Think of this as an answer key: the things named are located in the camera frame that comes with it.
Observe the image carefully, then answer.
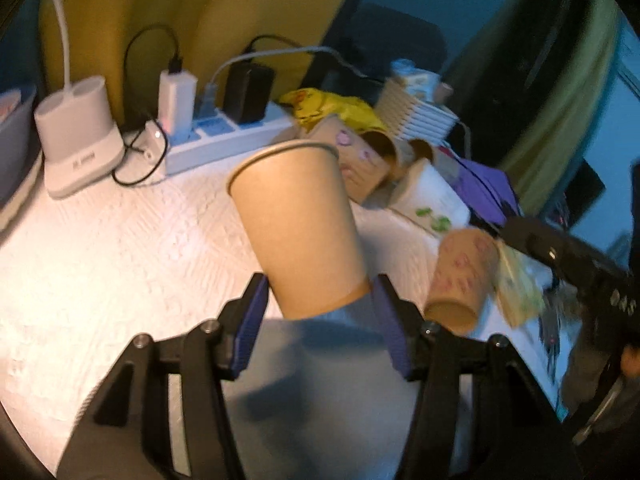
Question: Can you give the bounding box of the yellow curtain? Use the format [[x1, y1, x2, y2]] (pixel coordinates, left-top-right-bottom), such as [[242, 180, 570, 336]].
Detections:
[[63, 0, 344, 124]]

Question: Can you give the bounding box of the white power strip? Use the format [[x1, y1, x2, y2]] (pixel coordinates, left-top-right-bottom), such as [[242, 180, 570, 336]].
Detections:
[[157, 103, 298, 176]]

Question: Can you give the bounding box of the white usb charger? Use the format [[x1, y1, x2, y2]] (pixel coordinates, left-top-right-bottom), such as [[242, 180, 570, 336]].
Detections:
[[157, 70, 198, 136]]

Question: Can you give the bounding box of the white desk lamp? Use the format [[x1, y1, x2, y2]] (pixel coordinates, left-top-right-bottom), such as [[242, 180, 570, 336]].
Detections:
[[34, 0, 125, 200]]

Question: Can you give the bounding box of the brown cup lying back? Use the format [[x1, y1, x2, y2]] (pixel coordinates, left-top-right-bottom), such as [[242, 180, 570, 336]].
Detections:
[[361, 130, 416, 181]]

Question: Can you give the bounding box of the patterned cup lying front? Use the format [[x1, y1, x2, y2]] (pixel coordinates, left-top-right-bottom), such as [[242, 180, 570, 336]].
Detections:
[[423, 228, 499, 335]]

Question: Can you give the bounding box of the black power adapter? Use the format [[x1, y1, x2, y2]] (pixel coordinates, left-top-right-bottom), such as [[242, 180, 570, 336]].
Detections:
[[222, 61, 276, 125]]

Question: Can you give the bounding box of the yellow tissue box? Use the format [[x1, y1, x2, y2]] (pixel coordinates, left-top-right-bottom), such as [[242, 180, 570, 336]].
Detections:
[[496, 240, 546, 328]]

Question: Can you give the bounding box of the yellow plastic bag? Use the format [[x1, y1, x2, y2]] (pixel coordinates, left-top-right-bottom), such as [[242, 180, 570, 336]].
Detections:
[[278, 88, 387, 133]]

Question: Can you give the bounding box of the patterned cup lying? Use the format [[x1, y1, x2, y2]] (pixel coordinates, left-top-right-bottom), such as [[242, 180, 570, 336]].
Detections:
[[423, 228, 499, 335], [300, 114, 390, 204]]

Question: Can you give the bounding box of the white paper cup green print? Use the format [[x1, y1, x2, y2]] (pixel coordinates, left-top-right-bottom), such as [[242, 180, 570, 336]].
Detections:
[[388, 158, 471, 237]]

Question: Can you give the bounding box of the patterned cup lying left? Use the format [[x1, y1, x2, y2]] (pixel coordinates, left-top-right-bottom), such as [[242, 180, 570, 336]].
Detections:
[[300, 114, 390, 204]]

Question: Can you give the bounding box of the purple cloth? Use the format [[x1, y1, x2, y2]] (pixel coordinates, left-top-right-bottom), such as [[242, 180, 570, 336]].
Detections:
[[435, 148, 521, 226]]

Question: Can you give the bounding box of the white plastic basket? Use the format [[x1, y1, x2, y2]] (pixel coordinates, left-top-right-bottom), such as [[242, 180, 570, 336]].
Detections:
[[374, 79, 459, 145]]

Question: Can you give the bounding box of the plain brown paper cup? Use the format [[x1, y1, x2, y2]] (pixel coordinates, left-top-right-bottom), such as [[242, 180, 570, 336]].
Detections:
[[227, 140, 370, 320]]

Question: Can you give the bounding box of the brown cup lying rear right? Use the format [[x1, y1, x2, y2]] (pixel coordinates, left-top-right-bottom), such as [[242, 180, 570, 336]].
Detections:
[[409, 139, 460, 183]]

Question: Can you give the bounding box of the brown cup lying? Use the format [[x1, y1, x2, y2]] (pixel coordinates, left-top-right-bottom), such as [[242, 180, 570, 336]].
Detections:
[[361, 130, 416, 181], [409, 139, 460, 183]]

